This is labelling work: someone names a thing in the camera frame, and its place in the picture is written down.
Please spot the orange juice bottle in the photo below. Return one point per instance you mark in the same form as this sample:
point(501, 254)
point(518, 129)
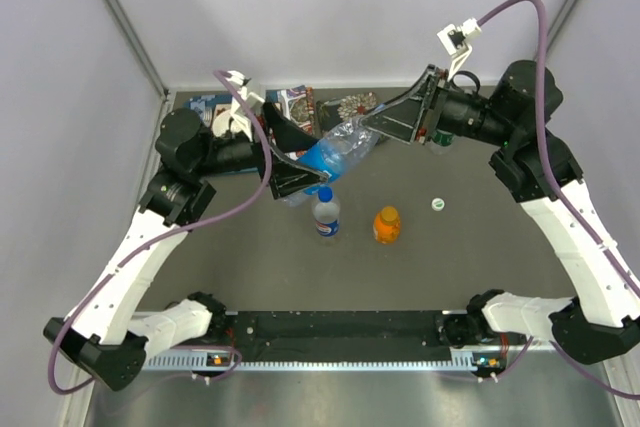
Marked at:
point(387, 225)

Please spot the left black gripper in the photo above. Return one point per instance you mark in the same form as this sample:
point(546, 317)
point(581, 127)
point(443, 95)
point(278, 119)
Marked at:
point(286, 177)

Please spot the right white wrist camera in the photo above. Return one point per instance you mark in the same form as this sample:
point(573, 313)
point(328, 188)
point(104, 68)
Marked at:
point(456, 40)

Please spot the silver fork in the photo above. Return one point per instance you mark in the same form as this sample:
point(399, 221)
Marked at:
point(207, 116)

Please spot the blue patterned placemat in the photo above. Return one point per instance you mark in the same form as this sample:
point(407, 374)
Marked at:
point(295, 103)

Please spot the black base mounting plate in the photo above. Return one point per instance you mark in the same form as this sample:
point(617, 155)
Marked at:
point(343, 336)

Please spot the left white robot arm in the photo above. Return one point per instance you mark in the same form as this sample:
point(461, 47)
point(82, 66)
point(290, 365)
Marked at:
point(101, 335)

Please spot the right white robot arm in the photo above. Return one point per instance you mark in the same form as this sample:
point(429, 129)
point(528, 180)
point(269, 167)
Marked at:
point(602, 320)

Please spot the aluminium slotted rail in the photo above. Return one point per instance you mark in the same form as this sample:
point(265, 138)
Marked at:
point(214, 340)

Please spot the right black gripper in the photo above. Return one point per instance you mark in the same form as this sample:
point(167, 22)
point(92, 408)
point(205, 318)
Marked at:
point(402, 118)

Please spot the green label water bottle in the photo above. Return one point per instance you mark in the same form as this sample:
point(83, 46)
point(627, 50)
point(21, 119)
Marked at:
point(441, 142)

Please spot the blue label water bottle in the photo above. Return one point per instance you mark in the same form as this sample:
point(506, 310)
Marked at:
point(335, 154)

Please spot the red-blue label water bottle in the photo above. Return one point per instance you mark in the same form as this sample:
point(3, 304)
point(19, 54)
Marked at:
point(326, 211)

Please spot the left aluminium corner post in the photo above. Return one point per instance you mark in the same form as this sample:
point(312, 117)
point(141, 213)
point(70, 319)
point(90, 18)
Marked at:
point(135, 45)

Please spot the white green bottle cap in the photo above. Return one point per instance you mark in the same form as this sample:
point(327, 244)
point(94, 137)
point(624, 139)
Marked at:
point(438, 204)

